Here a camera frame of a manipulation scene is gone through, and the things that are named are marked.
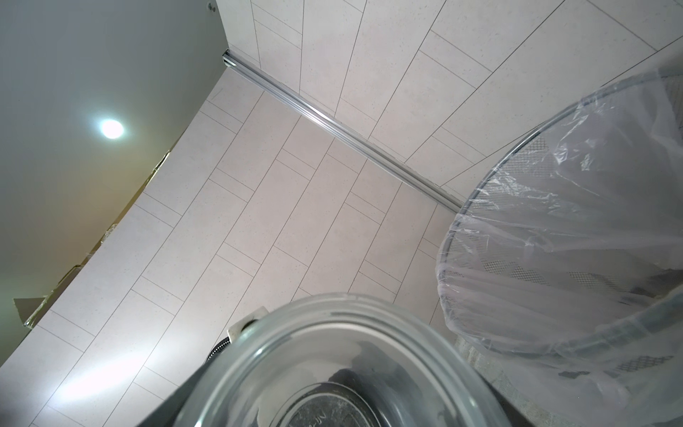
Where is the metal mesh waste bin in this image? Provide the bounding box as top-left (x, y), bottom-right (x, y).
top-left (436, 63), bottom-right (683, 385)

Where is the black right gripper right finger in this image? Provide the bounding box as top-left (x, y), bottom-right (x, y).
top-left (480, 375), bottom-right (534, 427)

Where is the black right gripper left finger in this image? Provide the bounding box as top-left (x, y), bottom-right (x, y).
top-left (138, 362), bottom-right (208, 427)

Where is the clear plastic bin liner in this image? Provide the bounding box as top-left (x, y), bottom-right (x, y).
top-left (434, 52), bottom-right (683, 427)

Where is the aluminium corner profile left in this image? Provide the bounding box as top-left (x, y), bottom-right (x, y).
top-left (222, 49), bottom-right (462, 214)

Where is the black right corrugated cable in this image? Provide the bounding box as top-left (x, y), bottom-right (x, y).
top-left (206, 337), bottom-right (231, 363)

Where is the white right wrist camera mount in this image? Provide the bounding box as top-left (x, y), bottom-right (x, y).
top-left (227, 307), bottom-right (269, 342)

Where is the green lidded rice jar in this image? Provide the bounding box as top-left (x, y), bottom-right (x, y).
top-left (176, 294), bottom-right (510, 426)

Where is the round ceiling light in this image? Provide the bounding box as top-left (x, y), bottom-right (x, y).
top-left (99, 118), bottom-right (126, 140)

